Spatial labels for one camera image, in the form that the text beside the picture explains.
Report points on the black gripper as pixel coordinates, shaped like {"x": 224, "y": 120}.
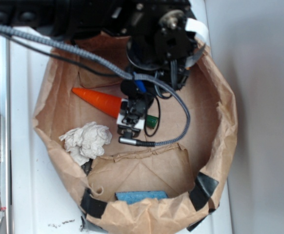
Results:
{"x": 174, "y": 73}

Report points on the orange toy carrot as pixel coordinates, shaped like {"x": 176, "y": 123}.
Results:
{"x": 109, "y": 104}

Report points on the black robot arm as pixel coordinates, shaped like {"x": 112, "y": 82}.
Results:
{"x": 158, "y": 41}

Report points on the brown paper bag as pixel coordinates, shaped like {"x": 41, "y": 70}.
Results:
{"x": 192, "y": 171}

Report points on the crumpled white paper towel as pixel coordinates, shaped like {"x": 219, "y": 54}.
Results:
{"x": 87, "y": 142}

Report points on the blue sponge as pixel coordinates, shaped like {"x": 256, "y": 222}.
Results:
{"x": 137, "y": 196}

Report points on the white plastic tray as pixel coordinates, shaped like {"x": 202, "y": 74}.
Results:
{"x": 40, "y": 202}

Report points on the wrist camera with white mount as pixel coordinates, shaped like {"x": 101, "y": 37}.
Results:
{"x": 131, "y": 120}

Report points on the aluminium frame rail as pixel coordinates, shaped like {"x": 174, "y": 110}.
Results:
{"x": 6, "y": 221}

